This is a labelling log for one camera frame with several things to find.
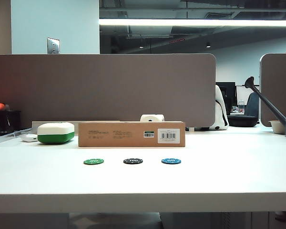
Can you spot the dark blue office chair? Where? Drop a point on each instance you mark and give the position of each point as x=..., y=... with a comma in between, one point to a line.
x=252, y=105

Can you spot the blue poker chip 50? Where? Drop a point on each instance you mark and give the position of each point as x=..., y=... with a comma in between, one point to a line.
x=171, y=161

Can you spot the white and black plush toy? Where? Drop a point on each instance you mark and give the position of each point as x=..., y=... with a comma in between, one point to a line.
x=220, y=114

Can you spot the ceiling light strip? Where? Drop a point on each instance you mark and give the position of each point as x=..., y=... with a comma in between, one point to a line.
x=181, y=22

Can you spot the black poker chip 100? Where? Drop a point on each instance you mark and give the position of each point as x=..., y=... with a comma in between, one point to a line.
x=133, y=161

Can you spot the white tape roll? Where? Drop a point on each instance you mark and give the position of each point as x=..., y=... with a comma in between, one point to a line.
x=152, y=117

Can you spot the brown cardboard box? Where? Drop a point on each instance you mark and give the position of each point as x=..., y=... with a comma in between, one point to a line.
x=131, y=134

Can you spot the white paper bowl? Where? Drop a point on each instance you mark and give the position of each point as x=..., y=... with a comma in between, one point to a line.
x=277, y=128

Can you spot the black container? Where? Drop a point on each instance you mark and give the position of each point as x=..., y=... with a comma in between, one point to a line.
x=9, y=122

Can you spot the small white earbuds case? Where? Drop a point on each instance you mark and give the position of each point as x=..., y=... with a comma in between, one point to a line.
x=29, y=138

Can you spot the clear acrylic tray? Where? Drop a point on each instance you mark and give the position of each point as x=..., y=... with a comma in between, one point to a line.
x=12, y=135

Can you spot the black round cushion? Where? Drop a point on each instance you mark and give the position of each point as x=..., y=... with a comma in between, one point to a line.
x=243, y=120

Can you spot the green poker chip 20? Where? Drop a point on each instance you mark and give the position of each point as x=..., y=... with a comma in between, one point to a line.
x=94, y=161

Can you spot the narrow grey desk partition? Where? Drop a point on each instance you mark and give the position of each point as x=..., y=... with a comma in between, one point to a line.
x=276, y=78

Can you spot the wide grey desk partition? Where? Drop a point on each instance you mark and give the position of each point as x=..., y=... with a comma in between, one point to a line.
x=109, y=90

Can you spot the white and green lidded case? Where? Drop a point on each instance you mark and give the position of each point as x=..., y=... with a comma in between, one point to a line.
x=56, y=133

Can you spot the black computer monitor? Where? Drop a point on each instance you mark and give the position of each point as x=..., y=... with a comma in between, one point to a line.
x=228, y=91

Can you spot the metal wall switch plate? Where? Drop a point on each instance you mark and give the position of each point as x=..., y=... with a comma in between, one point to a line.
x=53, y=45

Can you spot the monitor with white screen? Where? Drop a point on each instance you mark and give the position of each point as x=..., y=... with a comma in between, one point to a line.
x=242, y=94

